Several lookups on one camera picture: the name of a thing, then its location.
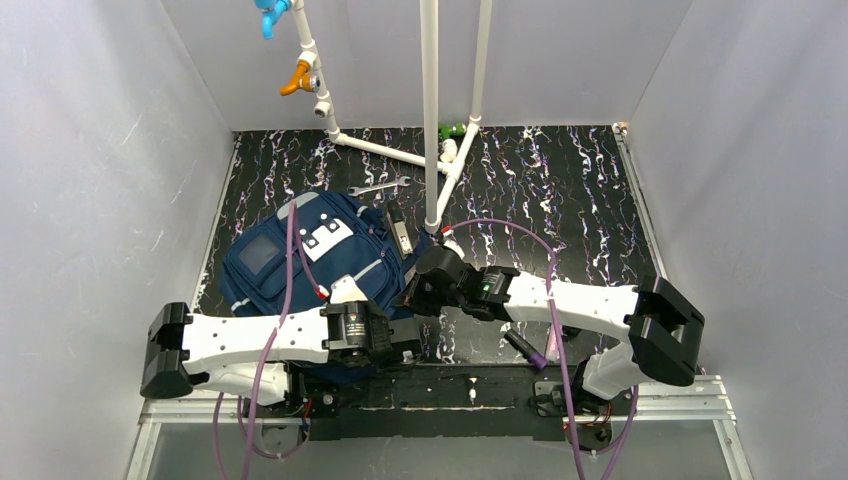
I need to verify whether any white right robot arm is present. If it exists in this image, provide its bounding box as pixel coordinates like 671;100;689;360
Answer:
394;246;705;401

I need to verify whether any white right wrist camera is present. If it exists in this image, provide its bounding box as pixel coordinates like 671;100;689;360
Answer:
439;226;465;260

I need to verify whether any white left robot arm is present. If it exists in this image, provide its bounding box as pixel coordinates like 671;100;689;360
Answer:
140;301;423;406

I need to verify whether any navy blue student backpack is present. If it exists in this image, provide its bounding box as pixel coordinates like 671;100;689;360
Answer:
218;192;432;384

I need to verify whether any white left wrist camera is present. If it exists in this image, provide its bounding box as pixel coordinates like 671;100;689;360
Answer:
316;275;368;304

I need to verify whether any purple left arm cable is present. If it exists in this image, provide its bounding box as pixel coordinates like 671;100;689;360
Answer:
211;199;331;480

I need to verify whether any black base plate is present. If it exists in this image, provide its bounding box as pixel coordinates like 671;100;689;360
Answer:
256;364;567;441

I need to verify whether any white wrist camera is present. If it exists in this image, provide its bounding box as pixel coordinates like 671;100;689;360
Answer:
316;275;368;304
439;226;465;260

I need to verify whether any green tap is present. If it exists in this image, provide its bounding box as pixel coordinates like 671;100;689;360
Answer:
438;122;467;140

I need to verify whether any purple marker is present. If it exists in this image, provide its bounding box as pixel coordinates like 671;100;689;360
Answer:
503;329;548;370

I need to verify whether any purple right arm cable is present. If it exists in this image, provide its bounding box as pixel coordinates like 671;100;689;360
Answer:
442;219;641;480

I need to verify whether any pink highlighter pen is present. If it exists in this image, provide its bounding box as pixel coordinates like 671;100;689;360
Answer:
545;326;567;363

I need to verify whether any silver wrench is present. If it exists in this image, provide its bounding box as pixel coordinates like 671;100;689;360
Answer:
347;176;411;197

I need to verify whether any orange tap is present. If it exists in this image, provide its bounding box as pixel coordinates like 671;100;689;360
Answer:
279;60;321;96

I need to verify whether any aluminium frame rail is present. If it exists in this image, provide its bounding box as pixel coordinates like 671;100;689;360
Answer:
125;122;757;480

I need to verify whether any white PVC pipe frame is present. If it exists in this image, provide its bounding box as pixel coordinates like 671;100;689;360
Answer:
282;1;493;235

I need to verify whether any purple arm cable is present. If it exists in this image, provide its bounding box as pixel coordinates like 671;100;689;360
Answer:
211;199;331;480
442;219;641;480

